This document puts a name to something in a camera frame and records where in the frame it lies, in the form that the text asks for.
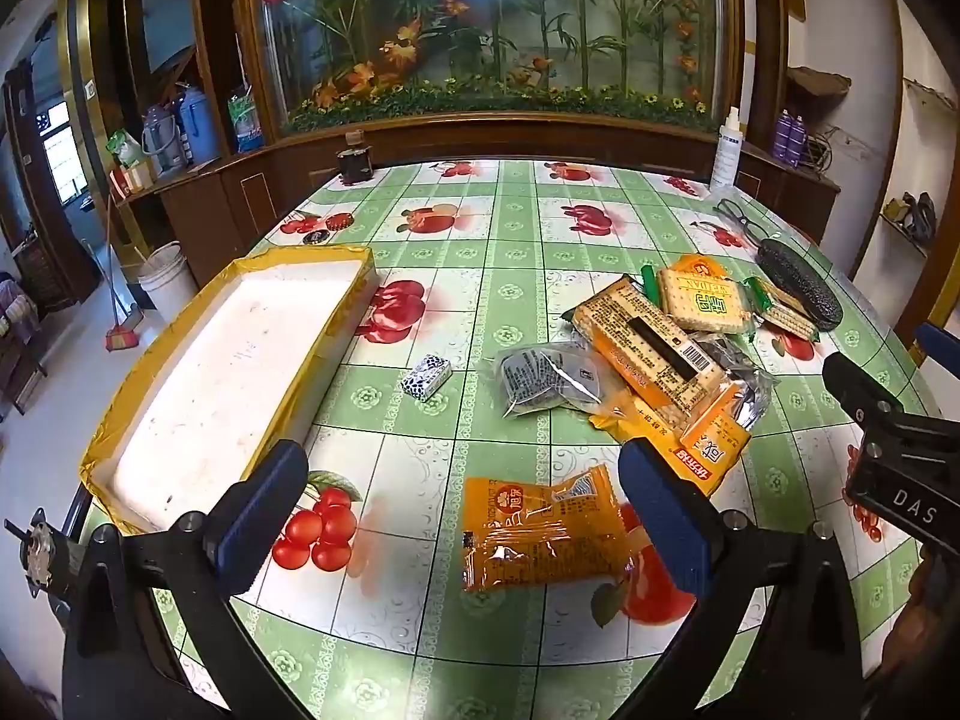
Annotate white plastic bucket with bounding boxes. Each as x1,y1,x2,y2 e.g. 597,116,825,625
137,241,200,312

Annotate grey silver snack packet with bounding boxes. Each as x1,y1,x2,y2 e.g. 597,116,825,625
491,341,605,417

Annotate grey thermos jug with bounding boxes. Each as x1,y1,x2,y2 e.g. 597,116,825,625
141,105,187,179

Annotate dark silver foil snack packet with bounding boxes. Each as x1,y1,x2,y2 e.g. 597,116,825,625
701,334,781,436

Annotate white spray bottle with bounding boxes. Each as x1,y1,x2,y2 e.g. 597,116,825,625
709,106,745,192

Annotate orange snack packet round logo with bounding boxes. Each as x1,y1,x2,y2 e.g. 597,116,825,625
459,463,638,593

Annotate red white carton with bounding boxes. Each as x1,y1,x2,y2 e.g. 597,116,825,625
109,163,155,200

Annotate green yellow cracker packet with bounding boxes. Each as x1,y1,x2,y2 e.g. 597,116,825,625
643,253,758,337

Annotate orange snack packet red label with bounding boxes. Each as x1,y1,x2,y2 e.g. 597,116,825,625
589,382,752,497

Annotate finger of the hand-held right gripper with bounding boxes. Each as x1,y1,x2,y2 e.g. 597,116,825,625
915,321,960,383
821,352,908,421

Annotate black eyeglasses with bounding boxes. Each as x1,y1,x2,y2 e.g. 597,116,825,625
697,197,773,248

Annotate large aquarium with plants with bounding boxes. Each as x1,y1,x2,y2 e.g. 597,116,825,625
236,0,743,143

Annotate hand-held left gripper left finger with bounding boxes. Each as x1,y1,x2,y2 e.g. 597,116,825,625
64,439,310,720

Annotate yellow-edged cardboard box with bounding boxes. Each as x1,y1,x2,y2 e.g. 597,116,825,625
79,244,376,537

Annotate blue green plastic bag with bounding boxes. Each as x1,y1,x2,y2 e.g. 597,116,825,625
227,82,265,155

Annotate blue thermos jug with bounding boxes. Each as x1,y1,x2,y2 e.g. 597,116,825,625
176,84,222,166

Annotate tangled cables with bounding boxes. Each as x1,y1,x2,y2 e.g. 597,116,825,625
806,127,837,177

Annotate small green yellow wafer packet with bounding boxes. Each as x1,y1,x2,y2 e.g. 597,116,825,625
742,276,820,342

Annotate fruit print tablecloth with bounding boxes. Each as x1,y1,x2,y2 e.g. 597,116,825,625
71,157,938,720

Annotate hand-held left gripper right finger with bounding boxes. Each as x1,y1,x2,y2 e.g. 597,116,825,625
619,437,886,720

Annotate wooden wall shelf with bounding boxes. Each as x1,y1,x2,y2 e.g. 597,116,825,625
786,64,852,102

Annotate small blue white box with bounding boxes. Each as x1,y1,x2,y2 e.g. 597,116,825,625
400,354,453,400

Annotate wooden cabinet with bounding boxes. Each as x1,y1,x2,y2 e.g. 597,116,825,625
112,109,841,293

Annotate black jar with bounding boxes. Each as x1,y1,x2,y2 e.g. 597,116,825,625
335,131,376,185

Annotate black glasses case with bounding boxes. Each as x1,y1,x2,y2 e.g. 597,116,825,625
754,236,845,332

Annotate red broom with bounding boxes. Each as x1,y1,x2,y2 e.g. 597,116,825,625
103,195,145,353

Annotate green white packet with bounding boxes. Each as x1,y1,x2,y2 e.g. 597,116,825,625
106,129,147,170

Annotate long orange cracker packet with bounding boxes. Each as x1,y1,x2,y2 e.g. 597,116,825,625
561,274,732,421

